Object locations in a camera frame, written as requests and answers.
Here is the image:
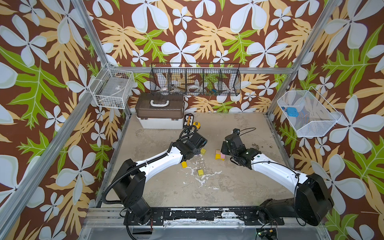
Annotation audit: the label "white wire basket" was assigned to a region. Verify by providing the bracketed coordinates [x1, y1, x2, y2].
[278, 87, 342, 138]
[90, 64, 136, 110]

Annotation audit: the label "brown lid white toolbox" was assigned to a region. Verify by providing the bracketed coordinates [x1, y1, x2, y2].
[135, 93, 185, 130]

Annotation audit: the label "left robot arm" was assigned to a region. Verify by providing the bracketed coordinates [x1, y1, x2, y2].
[101, 132, 208, 225]

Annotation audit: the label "aluminium corner frame post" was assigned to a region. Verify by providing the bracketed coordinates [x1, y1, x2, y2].
[266, 0, 341, 117]

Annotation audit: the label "black wire wall basket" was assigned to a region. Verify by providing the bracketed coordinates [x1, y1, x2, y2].
[149, 63, 242, 96]

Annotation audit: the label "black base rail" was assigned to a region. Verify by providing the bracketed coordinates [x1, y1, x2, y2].
[146, 206, 285, 226]

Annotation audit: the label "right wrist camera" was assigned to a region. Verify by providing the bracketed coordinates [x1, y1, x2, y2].
[233, 129, 241, 136]

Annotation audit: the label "yellow tape measure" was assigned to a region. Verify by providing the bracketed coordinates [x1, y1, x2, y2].
[193, 122, 201, 129]

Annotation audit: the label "white wire basket left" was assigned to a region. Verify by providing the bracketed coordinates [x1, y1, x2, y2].
[90, 64, 136, 110]

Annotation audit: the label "blue object in basket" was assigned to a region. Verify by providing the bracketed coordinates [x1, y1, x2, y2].
[286, 107, 299, 118]

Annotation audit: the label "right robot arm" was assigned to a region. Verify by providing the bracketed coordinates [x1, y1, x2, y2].
[221, 134, 334, 226]

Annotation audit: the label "black charging board yellow connectors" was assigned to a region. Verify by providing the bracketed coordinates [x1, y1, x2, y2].
[183, 113, 194, 129]

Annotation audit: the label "white wire basket right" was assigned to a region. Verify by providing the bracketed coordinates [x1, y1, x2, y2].
[278, 87, 342, 138]

